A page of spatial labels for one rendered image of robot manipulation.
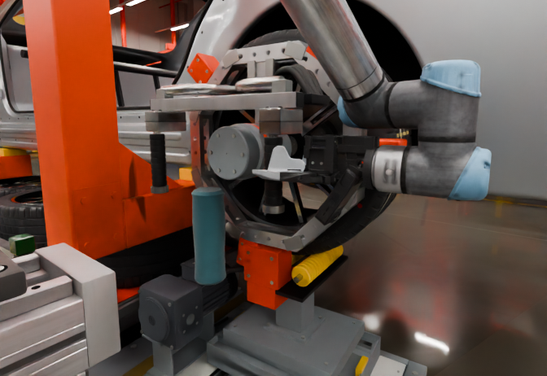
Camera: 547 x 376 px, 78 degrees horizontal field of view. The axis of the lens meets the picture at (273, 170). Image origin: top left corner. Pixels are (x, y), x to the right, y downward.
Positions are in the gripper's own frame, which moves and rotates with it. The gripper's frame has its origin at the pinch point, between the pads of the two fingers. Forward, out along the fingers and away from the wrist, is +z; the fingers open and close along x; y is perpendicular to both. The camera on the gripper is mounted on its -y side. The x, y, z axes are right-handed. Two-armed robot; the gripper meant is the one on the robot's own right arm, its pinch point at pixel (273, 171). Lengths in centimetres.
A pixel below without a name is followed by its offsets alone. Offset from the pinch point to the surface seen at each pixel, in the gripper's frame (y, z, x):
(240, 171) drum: -1.9, 12.9, -6.0
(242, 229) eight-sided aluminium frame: -21.6, 23.7, -20.5
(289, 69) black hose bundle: 20.1, 0.9, -7.4
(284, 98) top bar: 13.8, -1.5, -1.5
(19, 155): -15, 253, -51
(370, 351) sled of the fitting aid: -66, -7, -49
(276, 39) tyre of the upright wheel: 32.3, 17.5, -28.8
